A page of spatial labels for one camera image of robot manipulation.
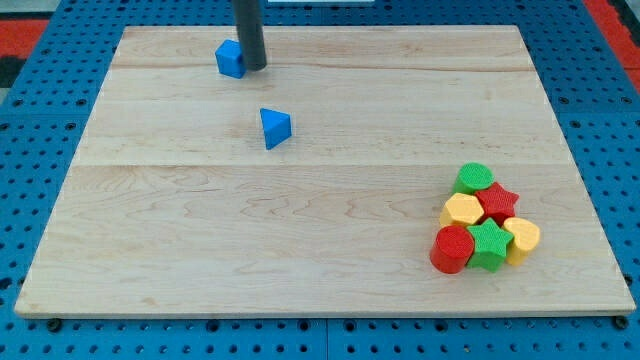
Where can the light wooden board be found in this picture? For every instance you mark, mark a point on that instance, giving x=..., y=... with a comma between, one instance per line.
x=173, y=208

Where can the yellow heart block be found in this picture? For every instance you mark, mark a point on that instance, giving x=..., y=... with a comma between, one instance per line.
x=526, y=237

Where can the green cylinder block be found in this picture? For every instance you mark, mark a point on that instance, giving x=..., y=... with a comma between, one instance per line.
x=473, y=177

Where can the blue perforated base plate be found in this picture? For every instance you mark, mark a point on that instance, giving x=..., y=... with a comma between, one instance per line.
x=43, y=115

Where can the red cylinder block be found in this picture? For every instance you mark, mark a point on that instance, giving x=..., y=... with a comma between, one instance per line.
x=452, y=248

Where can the grey cylindrical robot arm rod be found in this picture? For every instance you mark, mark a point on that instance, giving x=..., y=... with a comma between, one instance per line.
x=249, y=28

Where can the yellow hexagon block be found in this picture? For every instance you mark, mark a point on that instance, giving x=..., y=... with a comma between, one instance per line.
x=462, y=210

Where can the blue cube block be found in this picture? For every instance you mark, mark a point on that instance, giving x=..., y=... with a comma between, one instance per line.
x=230, y=60

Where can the green star block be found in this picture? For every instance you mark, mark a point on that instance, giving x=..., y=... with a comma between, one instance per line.
x=490, y=246

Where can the red star block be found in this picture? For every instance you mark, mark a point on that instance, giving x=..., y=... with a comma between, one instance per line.
x=497, y=202

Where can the blue triangular prism block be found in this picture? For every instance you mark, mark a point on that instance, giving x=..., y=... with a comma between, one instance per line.
x=276, y=127

